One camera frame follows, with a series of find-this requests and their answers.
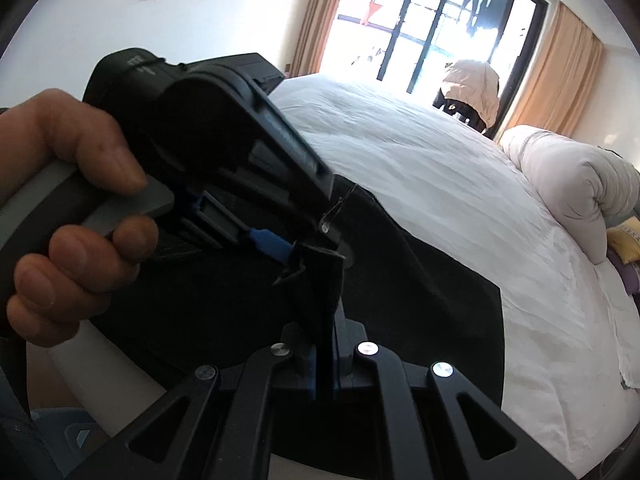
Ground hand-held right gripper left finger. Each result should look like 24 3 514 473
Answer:
65 321 323 480

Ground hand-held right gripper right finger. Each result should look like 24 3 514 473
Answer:
324 317 577 480

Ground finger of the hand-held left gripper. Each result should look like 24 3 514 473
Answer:
239 87 337 233
170 195 297 267

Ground black pants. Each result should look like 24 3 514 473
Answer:
87 172 506 411

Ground person's left hand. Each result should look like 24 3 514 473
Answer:
0 88 162 349

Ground bed with white sheet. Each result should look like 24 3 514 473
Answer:
25 72 640 480

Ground beige curtain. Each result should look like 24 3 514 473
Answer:
492 2 606 143
290 0 357 79

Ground red hanging garment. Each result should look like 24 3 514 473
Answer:
359 0 387 29

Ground dark chair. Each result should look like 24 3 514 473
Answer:
432 90 493 134

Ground black-framed balcony glass door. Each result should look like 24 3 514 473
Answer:
320 0 549 139

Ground light blue slipper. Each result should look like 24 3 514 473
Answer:
29 406 110 477

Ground rolled white duvet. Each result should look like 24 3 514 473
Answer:
500 125 640 266

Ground purple pillow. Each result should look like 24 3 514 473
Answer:
607 251 640 297

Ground yellow pillow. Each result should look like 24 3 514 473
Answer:
606 225 640 266

